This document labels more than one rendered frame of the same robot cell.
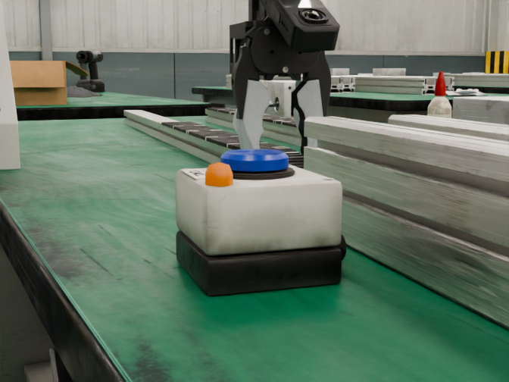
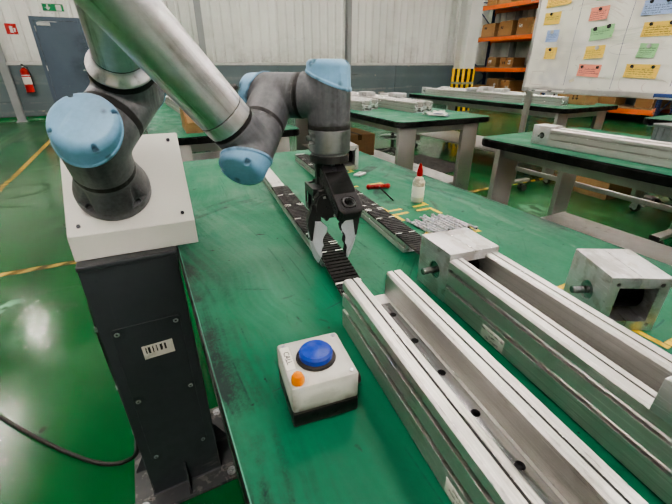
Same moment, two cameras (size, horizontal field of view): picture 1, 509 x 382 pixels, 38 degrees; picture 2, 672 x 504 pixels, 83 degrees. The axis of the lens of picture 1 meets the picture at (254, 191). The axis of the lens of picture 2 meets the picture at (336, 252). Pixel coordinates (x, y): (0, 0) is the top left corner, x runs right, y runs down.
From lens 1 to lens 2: 0.27 m
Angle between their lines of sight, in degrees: 17
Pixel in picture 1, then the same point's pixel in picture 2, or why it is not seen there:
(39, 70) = not seen: hidden behind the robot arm
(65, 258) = (225, 375)
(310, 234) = (342, 395)
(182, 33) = (282, 53)
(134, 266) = (259, 386)
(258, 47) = (320, 206)
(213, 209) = (295, 397)
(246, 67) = (314, 216)
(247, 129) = (315, 246)
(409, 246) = (390, 390)
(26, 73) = not seen: hidden behind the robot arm
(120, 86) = not seen: hidden behind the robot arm
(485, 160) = (425, 397)
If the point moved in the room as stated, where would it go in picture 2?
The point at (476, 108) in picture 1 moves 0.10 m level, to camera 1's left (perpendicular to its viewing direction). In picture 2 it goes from (432, 247) to (376, 248)
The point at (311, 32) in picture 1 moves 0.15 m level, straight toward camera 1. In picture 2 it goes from (347, 214) to (345, 254)
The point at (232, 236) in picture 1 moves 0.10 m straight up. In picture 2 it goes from (305, 405) to (301, 333)
